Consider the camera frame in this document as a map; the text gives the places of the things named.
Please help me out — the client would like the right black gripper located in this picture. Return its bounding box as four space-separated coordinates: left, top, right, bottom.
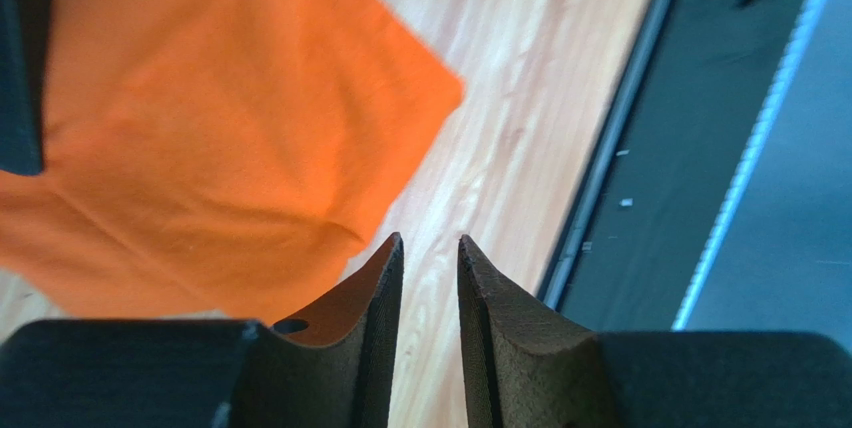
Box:
1 0 52 176

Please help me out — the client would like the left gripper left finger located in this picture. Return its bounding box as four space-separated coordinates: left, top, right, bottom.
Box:
229 233 404 427

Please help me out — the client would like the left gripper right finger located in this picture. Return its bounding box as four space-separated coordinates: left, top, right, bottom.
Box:
457 235 619 427

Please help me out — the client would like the orange t shirt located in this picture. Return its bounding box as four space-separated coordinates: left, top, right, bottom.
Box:
1 0 463 323

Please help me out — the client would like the aluminium frame rail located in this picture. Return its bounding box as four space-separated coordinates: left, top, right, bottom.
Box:
673 0 851 345

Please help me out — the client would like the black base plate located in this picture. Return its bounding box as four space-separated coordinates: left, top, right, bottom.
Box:
537 0 809 330

